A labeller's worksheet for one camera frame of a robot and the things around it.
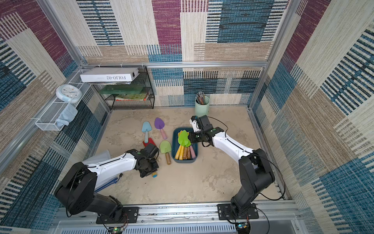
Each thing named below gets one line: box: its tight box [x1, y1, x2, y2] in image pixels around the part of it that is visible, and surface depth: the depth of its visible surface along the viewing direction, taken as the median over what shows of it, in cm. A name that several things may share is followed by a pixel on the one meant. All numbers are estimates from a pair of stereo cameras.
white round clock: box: [55, 83, 83, 104], surface depth 76 cm
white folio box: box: [79, 67, 140, 83], surface depth 81 cm
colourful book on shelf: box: [114, 92, 150, 101], surface depth 101 cm
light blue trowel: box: [141, 120, 152, 144], surface depth 110 cm
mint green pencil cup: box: [194, 96, 210, 118], surface depth 110 cm
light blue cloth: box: [55, 102, 79, 127], surface depth 70 cm
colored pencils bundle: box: [195, 91, 206, 105], surface depth 107 cm
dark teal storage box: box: [171, 126, 199, 164], surface depth 96 cm
